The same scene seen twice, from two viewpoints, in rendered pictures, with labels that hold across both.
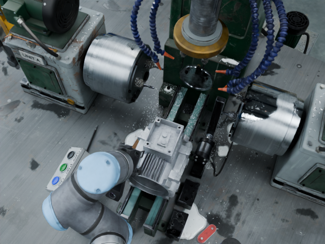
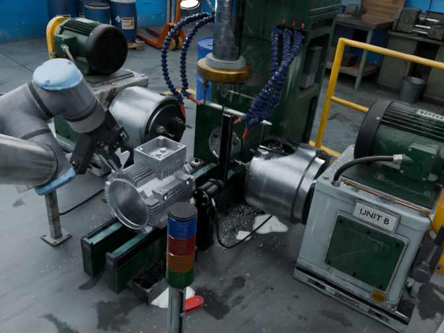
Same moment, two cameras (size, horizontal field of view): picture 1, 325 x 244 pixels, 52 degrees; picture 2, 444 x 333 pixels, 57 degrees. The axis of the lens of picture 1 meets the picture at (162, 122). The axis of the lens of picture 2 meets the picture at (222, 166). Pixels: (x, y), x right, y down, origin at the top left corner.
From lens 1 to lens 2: 76 cm
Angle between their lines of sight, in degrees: 32
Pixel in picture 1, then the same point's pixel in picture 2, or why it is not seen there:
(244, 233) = (242, 318)
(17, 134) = not seen: hidden behind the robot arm
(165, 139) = (161, 153)
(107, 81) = (127, 119)
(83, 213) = (24, 115)
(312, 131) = (332, 171)
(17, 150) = (9, 189)
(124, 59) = (150, 99)
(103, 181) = (57, 74)
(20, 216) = not seen: outside the picture
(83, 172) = (41, 68)
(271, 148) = (286, 197)
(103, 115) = not seen: hidden behind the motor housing
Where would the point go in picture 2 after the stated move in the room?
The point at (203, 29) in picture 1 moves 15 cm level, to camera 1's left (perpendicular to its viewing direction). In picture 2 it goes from (223, 50) to (177, 43)
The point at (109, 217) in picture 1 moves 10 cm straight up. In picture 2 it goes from (52, 141) to (46, 97)
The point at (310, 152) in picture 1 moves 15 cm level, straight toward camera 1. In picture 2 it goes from (325, 187) to (280, 200)
